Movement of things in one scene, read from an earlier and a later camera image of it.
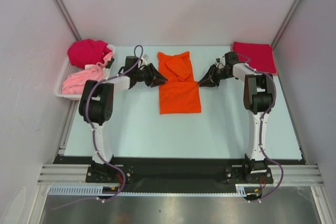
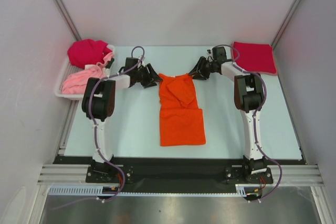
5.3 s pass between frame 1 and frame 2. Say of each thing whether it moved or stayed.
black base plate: stayed
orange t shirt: moved
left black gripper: stayed
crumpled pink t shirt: stayed
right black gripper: moved
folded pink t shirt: stayed
